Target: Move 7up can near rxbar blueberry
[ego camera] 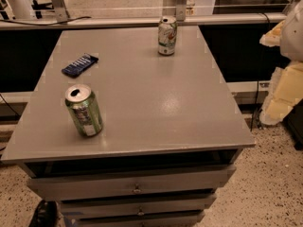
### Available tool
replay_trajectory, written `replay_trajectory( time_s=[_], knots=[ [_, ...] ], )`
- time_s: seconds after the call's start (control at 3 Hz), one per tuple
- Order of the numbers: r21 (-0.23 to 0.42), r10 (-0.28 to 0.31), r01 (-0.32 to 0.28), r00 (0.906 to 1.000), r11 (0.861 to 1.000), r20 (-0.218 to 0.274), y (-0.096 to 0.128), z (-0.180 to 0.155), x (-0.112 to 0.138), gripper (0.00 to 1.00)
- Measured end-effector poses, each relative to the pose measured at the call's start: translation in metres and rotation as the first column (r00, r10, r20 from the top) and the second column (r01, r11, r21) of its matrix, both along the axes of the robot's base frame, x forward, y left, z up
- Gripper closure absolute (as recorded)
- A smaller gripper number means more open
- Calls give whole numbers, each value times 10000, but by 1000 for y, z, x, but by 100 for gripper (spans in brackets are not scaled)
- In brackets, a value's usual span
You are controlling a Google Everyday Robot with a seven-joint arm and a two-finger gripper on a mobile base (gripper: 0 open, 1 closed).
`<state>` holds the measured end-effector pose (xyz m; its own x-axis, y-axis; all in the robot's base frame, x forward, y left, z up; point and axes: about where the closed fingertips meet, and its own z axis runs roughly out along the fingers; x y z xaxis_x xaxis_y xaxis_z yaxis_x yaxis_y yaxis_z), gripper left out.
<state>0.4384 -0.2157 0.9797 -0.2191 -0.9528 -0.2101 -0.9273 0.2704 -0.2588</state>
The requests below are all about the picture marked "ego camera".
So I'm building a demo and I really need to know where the metal rail frame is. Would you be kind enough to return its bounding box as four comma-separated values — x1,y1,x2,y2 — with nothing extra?
1,0,300,29

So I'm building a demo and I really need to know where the green soda can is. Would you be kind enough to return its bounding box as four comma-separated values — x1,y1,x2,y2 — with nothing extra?
65,84,103,137

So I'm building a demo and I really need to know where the drawer with knob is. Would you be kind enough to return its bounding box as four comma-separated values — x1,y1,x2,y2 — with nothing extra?
61,192,216,219
27,165,236,201

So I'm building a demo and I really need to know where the middle drawer with knob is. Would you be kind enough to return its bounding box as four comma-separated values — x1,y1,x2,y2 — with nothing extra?
61,192,216,219

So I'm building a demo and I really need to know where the black hanging cable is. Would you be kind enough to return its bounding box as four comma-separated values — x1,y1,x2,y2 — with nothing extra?
250,12,271,132

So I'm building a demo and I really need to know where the black shoe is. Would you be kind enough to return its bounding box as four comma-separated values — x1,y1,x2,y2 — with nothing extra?
28,200,58,227

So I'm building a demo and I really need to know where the white green 7up can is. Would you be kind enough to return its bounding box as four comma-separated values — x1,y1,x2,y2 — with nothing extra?
158,16,177,56

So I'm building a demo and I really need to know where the grey drawer cabinet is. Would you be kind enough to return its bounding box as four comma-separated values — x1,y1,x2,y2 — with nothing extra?
0,26,257,227

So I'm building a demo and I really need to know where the black cable on rail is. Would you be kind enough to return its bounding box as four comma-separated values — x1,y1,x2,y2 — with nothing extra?
0,15,93,26

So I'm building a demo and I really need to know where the white pipe upper left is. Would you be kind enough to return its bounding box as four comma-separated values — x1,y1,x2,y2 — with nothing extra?
7,0,36,20

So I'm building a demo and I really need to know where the blue rxbar wrapper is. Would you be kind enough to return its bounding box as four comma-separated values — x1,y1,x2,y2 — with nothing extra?
62,54,98,79

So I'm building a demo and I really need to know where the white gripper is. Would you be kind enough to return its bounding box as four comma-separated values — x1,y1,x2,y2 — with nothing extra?
259,20,303,125

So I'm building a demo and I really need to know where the top drawer with knob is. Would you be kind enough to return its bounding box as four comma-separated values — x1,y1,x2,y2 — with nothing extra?
27,165,236,201

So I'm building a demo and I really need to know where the bottom drawer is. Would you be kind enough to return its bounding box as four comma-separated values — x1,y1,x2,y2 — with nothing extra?
64,211,205,227

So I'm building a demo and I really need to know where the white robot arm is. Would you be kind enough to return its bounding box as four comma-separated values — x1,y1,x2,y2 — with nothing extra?
259,0,303,125

